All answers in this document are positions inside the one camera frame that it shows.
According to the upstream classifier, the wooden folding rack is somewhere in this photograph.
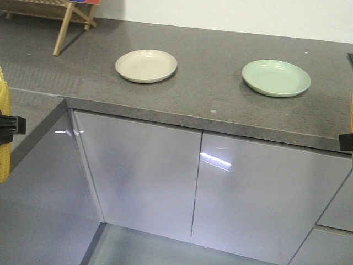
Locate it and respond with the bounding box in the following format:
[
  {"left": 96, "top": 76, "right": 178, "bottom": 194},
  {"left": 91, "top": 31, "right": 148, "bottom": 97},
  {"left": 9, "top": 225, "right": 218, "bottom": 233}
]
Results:
[{"left": 1, "top": 0, "right": 100, "bottom": 56}]

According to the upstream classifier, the bright yellow corn cob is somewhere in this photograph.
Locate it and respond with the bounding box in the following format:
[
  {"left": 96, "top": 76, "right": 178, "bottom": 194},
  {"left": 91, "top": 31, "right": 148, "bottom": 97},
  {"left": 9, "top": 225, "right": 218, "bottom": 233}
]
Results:
[{"left": 350, "top": 97, "right": 353, "bottom": 133}]

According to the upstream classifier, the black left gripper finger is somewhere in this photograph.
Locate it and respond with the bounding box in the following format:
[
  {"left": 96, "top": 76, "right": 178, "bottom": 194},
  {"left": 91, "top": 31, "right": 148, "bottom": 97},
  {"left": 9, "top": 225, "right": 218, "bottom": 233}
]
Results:
[{"left": 0, "top": 112, "right": 26, "bottom": 142}]

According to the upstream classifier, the black glass gas stove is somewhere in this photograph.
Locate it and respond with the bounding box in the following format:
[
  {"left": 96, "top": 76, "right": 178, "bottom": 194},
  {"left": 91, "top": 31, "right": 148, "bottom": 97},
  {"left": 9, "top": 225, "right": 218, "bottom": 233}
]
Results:
[{"left": 347, "top": 53, "right": 353, "bottom": 66}]

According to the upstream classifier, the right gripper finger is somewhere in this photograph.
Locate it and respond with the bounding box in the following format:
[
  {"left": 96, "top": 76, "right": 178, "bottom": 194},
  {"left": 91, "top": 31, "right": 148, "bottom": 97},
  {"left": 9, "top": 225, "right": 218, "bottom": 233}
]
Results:
[{"left": 339, "top": 133, "right": 353, "bottom": 151}]

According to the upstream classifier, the grey side cabinet drawer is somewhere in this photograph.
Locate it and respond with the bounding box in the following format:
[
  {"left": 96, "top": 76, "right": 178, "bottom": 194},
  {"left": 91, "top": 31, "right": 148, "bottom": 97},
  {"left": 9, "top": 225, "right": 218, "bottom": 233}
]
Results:
[{"left": 290, "top": 172, "right": 352, "bottom": 264}]

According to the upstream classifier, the pale yellow corn cob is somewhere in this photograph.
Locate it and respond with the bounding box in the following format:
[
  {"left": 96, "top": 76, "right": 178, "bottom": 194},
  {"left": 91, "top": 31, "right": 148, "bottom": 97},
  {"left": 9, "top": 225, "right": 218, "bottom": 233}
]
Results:
[{"left": 1, "top": 69, "right": 12, "bottom": 183}]

